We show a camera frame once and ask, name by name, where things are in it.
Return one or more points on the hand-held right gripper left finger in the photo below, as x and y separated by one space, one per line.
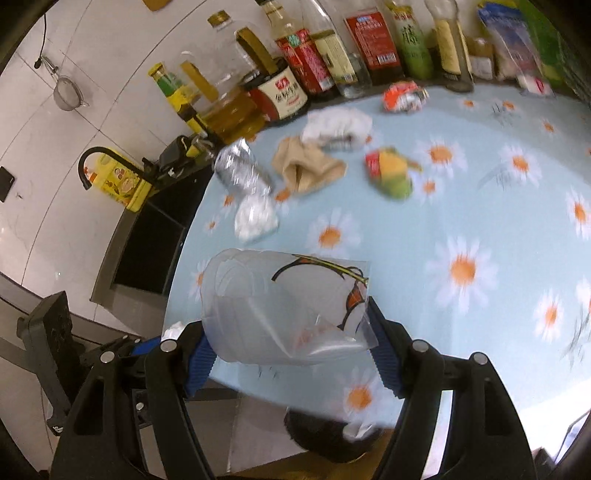
201 364

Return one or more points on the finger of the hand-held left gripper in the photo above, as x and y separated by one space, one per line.
147 347

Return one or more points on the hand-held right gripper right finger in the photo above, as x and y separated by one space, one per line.
385 364

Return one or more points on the black trash bin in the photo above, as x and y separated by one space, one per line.
318 438

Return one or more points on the shiny white paper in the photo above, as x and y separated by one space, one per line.
256 220

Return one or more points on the red yellow green wrapper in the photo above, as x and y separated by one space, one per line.
390 171

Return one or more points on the brown paper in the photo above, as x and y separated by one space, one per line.
307 166

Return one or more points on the white tissue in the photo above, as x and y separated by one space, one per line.
337 125

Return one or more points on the red white wrapper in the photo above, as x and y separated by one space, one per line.
404 97

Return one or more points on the dark kitchen sink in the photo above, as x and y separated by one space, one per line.
147 240

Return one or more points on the yellow tin container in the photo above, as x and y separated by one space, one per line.
117 182

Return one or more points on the daisy print blue tablecloth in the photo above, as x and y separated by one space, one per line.
461 207

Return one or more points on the black faucet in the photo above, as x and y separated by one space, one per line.
92 152

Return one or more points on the black sink-side holder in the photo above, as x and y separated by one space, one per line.
173 150

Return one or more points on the metal mesh strainer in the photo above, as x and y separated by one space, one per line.
67 94

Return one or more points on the large clear oil jug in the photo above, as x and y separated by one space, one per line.
226 106

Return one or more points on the green capped yellow label bottle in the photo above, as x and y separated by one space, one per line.
171 90

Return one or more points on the dark soy sauce jug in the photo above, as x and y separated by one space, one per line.
277 92

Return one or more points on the tall red label bottle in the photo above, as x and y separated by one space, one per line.
304 57

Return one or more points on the small brown jar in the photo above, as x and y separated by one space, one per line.
481 57

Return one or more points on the clear beige label bottle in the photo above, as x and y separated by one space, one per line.
333 46

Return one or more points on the dark bottle red label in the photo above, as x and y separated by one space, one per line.
371 39

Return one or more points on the green label oil bottle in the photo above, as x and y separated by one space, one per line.
413 39

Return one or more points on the clear yellow capped bottle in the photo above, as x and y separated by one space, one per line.
451 44

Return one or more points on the blue white packet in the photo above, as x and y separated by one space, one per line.
510 44

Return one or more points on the green packet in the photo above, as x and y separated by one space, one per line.
551 37

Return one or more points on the black wall plate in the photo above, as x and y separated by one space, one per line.
5 184

